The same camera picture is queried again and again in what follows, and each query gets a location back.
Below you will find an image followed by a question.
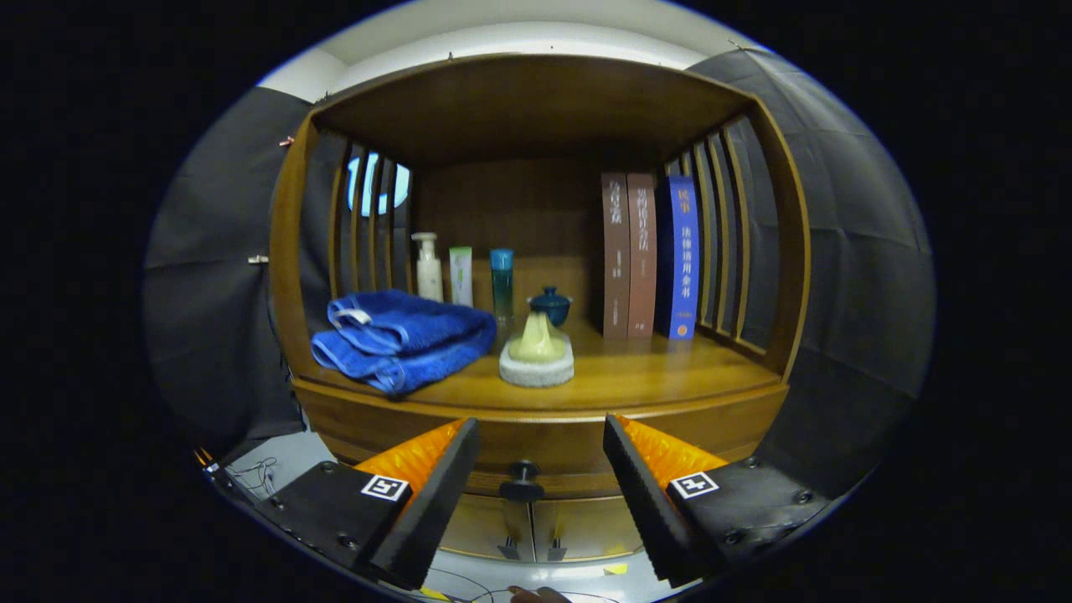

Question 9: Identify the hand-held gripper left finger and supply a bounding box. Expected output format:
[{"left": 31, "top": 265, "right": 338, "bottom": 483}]
[{"left": 251, "top": 417, "right": 482, "bottom": 591}]

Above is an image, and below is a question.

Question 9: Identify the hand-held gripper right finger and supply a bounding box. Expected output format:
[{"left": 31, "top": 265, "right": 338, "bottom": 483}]
[{"left": 603, "top": 413, "right": 830, "bottom": 587}]

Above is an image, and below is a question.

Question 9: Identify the wooden drawer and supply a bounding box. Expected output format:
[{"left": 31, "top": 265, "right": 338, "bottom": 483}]
[{"left": 318, "top": 402, "right": 784, "bottom": 503}]

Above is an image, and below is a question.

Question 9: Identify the green handled scrub brush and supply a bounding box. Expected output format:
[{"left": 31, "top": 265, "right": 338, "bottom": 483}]
[{"left": 498, "top": 310, "right": 576, "bottom": 389}]

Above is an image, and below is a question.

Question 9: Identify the wooden cabinet door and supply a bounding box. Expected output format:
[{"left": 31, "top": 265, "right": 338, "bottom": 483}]
[
  {"left": 440, "top": 494, "right": 537, "bottom": 562},
  {"left": 532, "top": 496, "right": 642, "bottom": 562}
]

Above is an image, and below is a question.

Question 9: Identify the wooden countertop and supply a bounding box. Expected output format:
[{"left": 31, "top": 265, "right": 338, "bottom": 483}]
[{"left": 293, "top": 314, "right": 788, "bottom": 417}]

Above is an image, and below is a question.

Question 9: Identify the wooden cabinet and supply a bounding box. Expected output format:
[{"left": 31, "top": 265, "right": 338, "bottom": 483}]
[{"left": 268, "top": 52, "right": 812, "bottom": 564}]

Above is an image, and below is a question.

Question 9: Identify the folded blue towel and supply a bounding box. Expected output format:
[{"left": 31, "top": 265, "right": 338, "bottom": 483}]
[{"left": 311, "top": 289, "right": 498, "bottom": 396}]

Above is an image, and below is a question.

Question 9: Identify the blue lidded teacup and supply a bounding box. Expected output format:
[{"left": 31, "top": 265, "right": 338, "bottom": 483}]
[{"left": 527, "top": 286, "right": 574, "bottom": 328}]

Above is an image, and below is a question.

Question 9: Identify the white green tube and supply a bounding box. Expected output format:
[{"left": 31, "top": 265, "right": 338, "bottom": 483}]
[{"left": 449, "top": 245, "right": 474, "bottom": 308}]

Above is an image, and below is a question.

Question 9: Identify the white pump bottle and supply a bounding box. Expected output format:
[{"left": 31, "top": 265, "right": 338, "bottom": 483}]
[{"left": 410, "top": 232, "right": 444, "bottom": 304}]

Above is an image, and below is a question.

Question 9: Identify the teal bottle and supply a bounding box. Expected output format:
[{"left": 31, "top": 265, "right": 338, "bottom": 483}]
[{"left": 490, "top": 248, "right": 515, "bottom": 323}]

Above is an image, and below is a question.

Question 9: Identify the reddish brown book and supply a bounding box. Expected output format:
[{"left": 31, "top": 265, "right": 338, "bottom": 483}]
[{"left": 626, "top": 173, "right": 658, "bottom": 338}]

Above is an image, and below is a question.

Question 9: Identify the dark brown book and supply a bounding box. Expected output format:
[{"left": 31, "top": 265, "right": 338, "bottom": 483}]
[{"left": 601, "top": 173, "right": 631, "bottom": 339}]

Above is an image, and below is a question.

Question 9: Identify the blue book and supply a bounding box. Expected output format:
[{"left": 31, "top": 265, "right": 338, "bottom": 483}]
[{"left": 656, "top": 175, "right": 700, "bottom": 341}]

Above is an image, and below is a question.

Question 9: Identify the tangle of thin cables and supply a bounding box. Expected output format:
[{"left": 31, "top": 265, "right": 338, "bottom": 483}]
[{"left": 226, "top": 456, "right": 281, "bottom": 495}]

